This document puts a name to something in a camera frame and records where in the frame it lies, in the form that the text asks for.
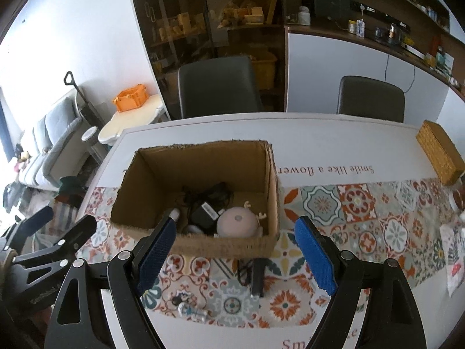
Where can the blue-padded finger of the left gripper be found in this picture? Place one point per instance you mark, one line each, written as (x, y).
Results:
(64, 249)
(16, 236)

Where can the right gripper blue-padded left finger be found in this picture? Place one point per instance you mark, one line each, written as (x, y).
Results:
(78, 319)

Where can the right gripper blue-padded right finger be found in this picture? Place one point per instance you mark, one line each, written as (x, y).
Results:
(392, 318)

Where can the black key fob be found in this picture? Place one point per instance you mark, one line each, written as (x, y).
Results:
(180, 297)

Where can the small clear plastic bottle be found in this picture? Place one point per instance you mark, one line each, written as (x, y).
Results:
(186, 310)

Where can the black power adapter with cable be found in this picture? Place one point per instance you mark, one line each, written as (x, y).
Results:
(250, 274)

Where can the pink deer night light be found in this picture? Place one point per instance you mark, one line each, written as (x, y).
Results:
(240, 222)

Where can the striped fabric basket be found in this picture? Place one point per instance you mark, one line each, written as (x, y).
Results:
(64, 217)

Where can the grey sofa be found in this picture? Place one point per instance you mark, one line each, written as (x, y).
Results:
(54, 146)

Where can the white cylindrical air purifier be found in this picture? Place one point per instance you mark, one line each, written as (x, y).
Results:
(97, 150)

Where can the patterned floral table runner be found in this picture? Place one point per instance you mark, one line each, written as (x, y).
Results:
(410, 221)

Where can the black upright vacuum cleaner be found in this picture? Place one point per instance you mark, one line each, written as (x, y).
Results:
(85, 108)

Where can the black charger in box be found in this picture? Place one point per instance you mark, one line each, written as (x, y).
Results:
(205, 218)

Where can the cream flower-shaped kids table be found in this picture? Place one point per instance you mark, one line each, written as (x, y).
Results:
(150, 112)

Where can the orange plastic crate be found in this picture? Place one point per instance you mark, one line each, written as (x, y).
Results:
(131, 98)

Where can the brown cardboard box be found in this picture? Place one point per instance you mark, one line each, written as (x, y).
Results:
(184, 176)

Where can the woven wicker tissue box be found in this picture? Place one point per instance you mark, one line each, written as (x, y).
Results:
(441, 152)

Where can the dark green chair right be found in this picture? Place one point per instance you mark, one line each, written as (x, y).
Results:
(361, 96)

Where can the dark green chair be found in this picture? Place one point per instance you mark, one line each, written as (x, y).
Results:
(218, 86)
(361, 96)

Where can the dark green chair left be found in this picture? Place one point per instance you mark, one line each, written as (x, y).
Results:
(218, 86)

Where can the dark glass display cabinet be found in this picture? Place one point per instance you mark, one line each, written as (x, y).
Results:
(179, 32)

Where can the white sideboard cabinet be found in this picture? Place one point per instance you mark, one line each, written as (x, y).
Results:
(317, 64)

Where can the glass kettle on shelf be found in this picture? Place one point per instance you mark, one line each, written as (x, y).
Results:
(391, 35)

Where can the white ceramic jar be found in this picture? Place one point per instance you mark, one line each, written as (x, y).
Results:
(304, 16)

